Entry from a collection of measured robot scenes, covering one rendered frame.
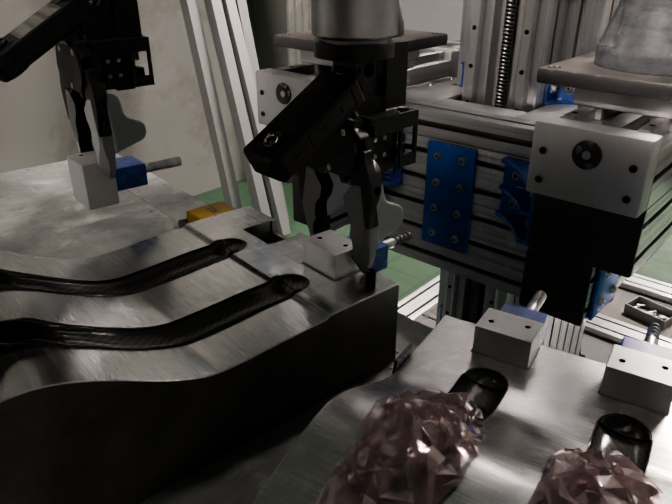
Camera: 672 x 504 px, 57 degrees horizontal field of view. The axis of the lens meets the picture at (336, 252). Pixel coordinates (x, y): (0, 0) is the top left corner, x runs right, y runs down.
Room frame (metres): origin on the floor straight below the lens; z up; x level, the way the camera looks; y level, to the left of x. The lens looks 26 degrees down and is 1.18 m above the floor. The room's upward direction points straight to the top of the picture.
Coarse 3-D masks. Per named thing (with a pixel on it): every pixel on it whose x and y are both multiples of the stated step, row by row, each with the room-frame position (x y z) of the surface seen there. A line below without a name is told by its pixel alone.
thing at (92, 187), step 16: (80, 160) 0.68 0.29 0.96; (96, 160) 0.68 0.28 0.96; (128, 160) 0.72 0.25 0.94; (160, 160) 0.74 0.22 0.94; (176, 160) 0.75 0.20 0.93; (80, 176) 0.67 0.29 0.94; (96, 176) 0.67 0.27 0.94; (128, 176) 0.69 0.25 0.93; (144, 176) 0.71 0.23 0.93; (80, 192) 0.67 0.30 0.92; (96, 192) 0.66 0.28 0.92; (112, 192) 0.68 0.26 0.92; (96, 208) 0.66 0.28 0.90
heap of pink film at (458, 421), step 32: (384, 416) 0.29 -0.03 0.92; (416, 416) 0.28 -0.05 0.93; (448, 416) 0.30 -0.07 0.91; (480, 416) 0.33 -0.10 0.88; (352, 448) 0.27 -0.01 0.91; (384, 448) 0.26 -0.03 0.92; (416, 448) 0.27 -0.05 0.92; (448, 448) 0.28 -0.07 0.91; (352, 480) 0.25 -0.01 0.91; (384, 480) 0.25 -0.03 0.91; (416, 480) 0.25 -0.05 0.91; (448, 480) 0.26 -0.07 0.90; (544, 480) 0.26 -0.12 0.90; (576, 480) 0.25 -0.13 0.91; (608, 480) 0.24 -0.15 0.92; (640, 480) 0.26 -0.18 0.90
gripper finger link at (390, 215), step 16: (352, 192) 0.52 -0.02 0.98; (352, 208) 0.52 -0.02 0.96; (384, 208) 0.54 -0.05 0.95; (400, 208) 0.55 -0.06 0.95; (352, 224) 0.52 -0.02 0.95; (384, 224) 0.54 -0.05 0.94; (400, 224) 0.55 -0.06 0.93; (352, 240) 0.52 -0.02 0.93; (368, 240) 0.51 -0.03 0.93; (352, 256) 0.52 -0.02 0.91; (368, 256) 0.52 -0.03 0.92
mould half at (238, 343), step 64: (0, 256) 0.51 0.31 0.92; (128, 256) 0.58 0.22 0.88; (256, 256) 0.57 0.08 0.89; (0, 320) 0.38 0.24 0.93; (64, 320) 0.41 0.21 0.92; (128, 320) 0.45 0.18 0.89; (256, 320) 0.45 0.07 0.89; (320, 320) 0.45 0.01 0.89; (384, 320) 0.50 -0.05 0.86; (0, 384) 0.30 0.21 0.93; (64, 384) 0.31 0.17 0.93; (128, 384) 0.34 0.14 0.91; (192, 384) 0.37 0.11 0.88; (256, 384) 0.40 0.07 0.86; (320, 384) 0.45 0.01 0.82; (0, 448) 0.28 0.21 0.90; (64, 448) 0.31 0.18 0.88; (128, 448) 0.33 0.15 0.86; (192, 448) 0.36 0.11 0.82
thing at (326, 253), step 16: (304, 240) 0.55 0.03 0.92; (320, 240) 0.55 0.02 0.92; (336, 240) 0.55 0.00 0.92; (384, 240) 0.59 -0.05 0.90; (400, 240) 0.60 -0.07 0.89; (304, 256) 0.55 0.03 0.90; (320, 256) 0.53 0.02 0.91; (336, 256) 0.52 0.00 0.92; (384, 256) 0.56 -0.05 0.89; (320, 272) 0.53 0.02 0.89; (336, 272) 0.52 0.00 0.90; (352, 272) 0.53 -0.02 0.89
